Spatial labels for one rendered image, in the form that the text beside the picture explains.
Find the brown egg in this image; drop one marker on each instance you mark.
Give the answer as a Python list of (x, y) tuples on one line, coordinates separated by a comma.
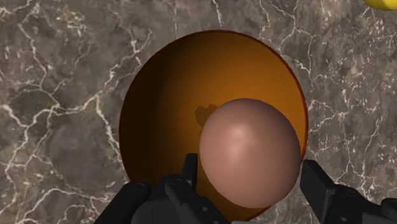
[(250, 153)]

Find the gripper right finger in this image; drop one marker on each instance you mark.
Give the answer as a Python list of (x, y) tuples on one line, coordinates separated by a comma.
[(335, 198)]

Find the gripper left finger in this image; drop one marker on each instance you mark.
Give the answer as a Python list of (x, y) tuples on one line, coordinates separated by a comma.
[(173, 198)]

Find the yellow round object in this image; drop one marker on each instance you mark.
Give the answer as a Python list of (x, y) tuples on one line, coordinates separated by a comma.
[(382, 3)]

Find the orange bowl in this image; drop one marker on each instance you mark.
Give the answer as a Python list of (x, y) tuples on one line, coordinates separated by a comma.
[(173, 102)]

